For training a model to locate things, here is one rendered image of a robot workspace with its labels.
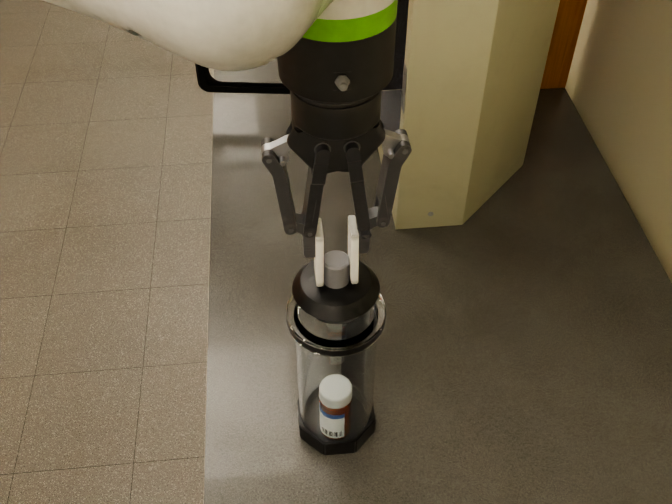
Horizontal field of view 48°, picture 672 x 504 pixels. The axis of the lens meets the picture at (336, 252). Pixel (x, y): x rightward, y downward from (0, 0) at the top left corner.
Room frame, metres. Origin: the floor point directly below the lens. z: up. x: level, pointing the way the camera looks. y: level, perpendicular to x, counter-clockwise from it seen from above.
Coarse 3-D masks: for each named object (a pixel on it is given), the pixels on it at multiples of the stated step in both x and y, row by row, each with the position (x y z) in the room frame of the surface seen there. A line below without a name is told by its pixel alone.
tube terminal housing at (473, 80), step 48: (432, 0) 0.89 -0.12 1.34; (480, 0) 0.89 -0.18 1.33; (528, 0) 0.96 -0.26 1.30; (432, 48) 0.89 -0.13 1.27; (480, 48) 0.89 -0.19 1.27; (528, 48) 0.99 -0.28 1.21; (432, 96) 0.89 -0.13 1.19; (480, 96) 0.90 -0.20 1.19; (528, 96) 1.02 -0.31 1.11; (432, 144) 0.89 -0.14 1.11; (480, 144) 0.91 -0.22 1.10; (432, 192) 0.89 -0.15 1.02; (480, 192) 0.93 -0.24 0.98
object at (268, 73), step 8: (272, 64) 1.20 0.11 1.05; (216, 72) 1.20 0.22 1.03; (224, 72) 1.20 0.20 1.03; (232, 72) 1.20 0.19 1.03; (240, 72) 1.20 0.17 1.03; (248, 72) 1.20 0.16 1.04; (256, 72) 1.20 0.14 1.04; (264, 72) 1.20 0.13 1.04; (272, 72) 1.20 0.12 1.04; (224, 80) 1.20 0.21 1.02; (232, 80) 1.20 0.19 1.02; (240, 80) 1.20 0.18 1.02; (248, 80) 1.20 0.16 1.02; (256, 80) 1.20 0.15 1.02; (264, 80) 1.20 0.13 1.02; (272, 80) 1.20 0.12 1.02; (280, 80) 1.20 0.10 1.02
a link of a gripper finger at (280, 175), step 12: (264, 156) 0.51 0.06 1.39; (276, 156) 0.52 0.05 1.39; (276, 168) 0.51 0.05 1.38; (276, 180) 0.51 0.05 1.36; (288, 180) 0.53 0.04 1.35; (276, 192) 0.51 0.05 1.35; (288, 192) 0.51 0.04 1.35; (288, 204) 0.51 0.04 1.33; (288, 216) 0.51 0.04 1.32; (288, 228) 0.51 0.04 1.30
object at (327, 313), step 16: (336, 256) 0.53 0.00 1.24; (304, 272) 0.54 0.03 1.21; (336, 272) 0.51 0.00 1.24; (368, 272) 0.54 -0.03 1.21; (304, 288) 0.52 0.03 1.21; (320, 288) 0.52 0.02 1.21; (336, 288) 0.51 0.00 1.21; (352, 288) 0.52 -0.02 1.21; (368, 288) 0.52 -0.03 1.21; (304, 304) 0.50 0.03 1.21; (320, 304) 0.49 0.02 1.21; (336, 304) 0.49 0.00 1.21; (352, 304) 0.50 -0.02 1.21; (368, 304) 0.50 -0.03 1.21; (320, 320) 0.50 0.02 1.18; (336, 320) 0.48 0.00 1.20
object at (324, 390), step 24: (288, 312) 0.52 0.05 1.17; (384, 312) 0.52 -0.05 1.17; (312, 336) 0.49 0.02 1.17; (336, 336) 0.57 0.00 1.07; (360, 336) 0.49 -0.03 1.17; (312, 360) 0.49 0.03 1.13; (336, 360) 0.48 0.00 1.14; (360, 360) 0.49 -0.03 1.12; (312, 384) 0.49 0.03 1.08; (336, 384) 0.48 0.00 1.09; (360, 384) 0.49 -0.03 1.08; (312, 408) 0.49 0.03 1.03; (336, 408) 0.48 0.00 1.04; (360, 408) 0.49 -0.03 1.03; (312, 432) 0.49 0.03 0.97; (336, 432) 0.48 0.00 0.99; (360, 432) 0.49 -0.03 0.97
